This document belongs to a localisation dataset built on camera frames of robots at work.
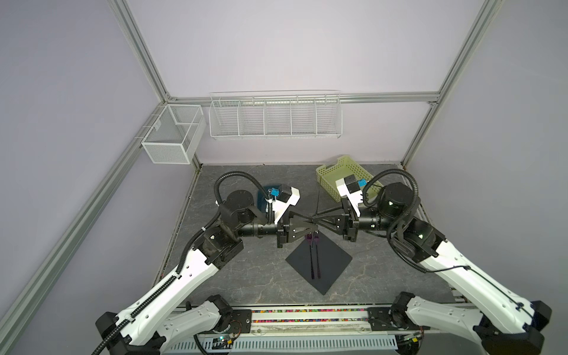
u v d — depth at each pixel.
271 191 0.48
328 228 0.52
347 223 0.50
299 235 0.53
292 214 0.54
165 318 0.41
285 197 0.48
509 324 0.38
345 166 1.17
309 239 0.91
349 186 0.47
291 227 0.50
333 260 0.87
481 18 0.72
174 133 1.04
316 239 0.93
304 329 0.74
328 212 0.52
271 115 1.04
